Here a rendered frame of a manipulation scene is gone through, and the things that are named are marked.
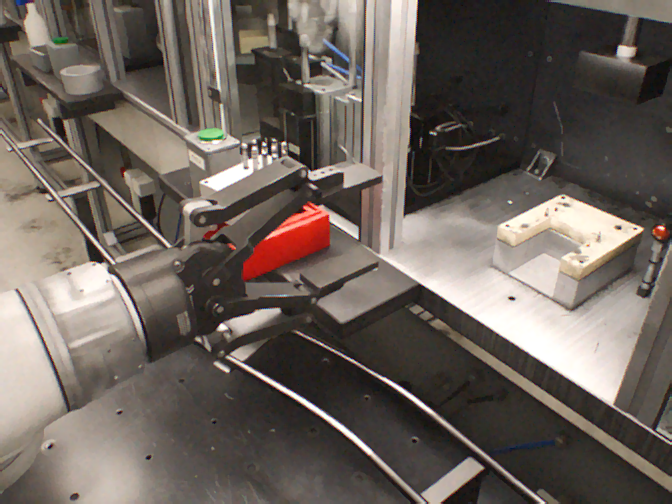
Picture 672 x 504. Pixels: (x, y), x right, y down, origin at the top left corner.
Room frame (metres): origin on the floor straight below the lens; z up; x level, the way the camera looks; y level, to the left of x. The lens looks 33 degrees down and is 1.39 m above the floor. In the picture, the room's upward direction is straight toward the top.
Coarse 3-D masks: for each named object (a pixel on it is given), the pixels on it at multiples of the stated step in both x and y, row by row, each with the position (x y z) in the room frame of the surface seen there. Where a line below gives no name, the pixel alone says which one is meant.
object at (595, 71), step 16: (624, 32) 0.72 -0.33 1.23; (640, 32) 0.72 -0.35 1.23; (592, 48) 0.75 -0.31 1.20; (608, 48) 0.75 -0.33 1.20; (624, 48) 0.71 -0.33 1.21; (592, 64) 0.72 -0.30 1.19; (608, 64) 0.70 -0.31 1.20; (624, 64) 0.69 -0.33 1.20; (640, 64) 0.68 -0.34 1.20; (656, 64) 0.68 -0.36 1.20; (576, 80) 0.73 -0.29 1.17; (592, 80) 0.72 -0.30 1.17; (608, 80) 0.70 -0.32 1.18; (624, 80) 0.69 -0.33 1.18; (640, 80) 0.67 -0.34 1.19; (656, 80) 0.69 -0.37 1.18; (608, 96) 0.70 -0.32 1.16; (624, 96) 0.68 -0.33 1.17; (640, 96) 0.67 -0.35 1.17; (656, 96) 0.70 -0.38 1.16
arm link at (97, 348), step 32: (32, 288) 0.30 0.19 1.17; (64, 288) 0.31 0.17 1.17; (96, 288) 0.31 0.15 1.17; (64, 320) 0.28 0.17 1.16; (96, 320) 0.29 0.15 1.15; (128, 320) 0.30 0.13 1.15; (64, 352) 0.27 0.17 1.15; (96, 352) 0.28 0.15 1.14; (128, 352) 0.29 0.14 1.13; (64, 384) 0.26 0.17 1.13; (96, 384) 0.27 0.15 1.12; (128, 384) 0.29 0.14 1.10
